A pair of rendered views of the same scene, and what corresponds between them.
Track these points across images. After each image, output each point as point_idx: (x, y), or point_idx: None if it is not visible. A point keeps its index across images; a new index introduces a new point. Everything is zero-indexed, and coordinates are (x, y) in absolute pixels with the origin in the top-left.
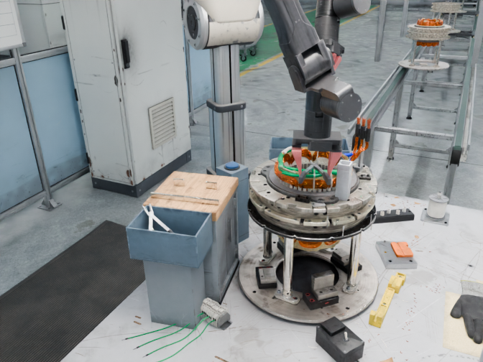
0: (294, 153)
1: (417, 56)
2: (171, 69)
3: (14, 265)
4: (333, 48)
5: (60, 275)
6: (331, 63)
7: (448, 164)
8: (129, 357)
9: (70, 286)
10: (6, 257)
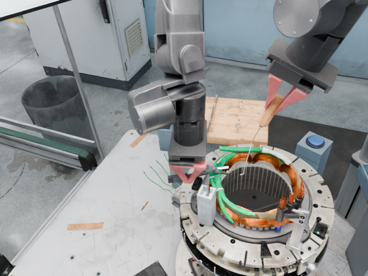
0: None
1: None
2: None
3: (350, 116)
4: (270, 67)
5: (353, 144)
6: (174, 67)
7: None
8: (150, 159)
9: (345, 154)
10: (356, 109)
